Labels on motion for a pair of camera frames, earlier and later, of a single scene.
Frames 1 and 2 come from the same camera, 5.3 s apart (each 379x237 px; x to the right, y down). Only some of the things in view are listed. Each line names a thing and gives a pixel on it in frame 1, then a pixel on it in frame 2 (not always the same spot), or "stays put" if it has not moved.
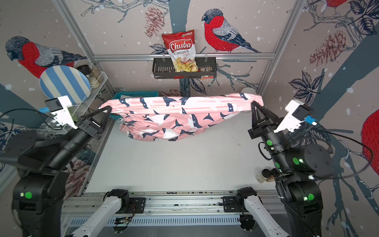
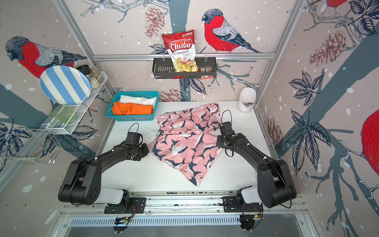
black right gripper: [260, 120] → [218, 142]
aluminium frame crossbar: [199, 57] stays put
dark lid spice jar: [86, 69] stays put
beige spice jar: [95, 78] stays put
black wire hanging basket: [162, 68] stays put
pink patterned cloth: [166, 118] → [185, 141]
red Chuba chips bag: [181, 47] stays put
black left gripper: [92, 129] → [146, 151]
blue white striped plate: [65, 80] stays put
